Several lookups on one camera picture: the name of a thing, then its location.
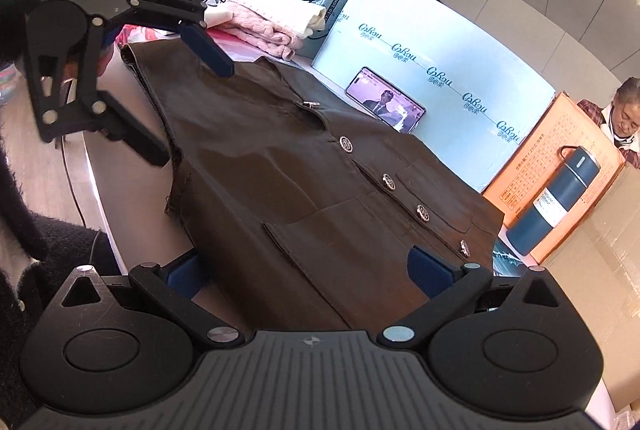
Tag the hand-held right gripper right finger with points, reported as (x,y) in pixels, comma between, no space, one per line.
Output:
(430,270)

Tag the pink knit sweater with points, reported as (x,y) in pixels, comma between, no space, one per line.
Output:
(260,33)

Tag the cream knit sweater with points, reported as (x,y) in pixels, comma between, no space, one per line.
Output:
(270,3)

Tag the dark blue thermos flask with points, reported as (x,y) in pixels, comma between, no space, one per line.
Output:
(555,205)

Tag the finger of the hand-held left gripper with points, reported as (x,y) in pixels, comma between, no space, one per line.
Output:
(210,50)
(140,140)

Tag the brown buttoned vest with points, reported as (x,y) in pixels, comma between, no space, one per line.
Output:
(280,190)

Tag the large light blue cardboard box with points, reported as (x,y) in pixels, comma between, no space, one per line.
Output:
(450,40)

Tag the smartphone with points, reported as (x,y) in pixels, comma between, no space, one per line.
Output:
(385,98)

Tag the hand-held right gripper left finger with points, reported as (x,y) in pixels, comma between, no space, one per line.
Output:
(182,275)

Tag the orange cardboard box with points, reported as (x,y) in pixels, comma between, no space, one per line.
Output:
(530,175)

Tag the plain brown cardboard box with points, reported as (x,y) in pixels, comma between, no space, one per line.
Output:
(600,270)

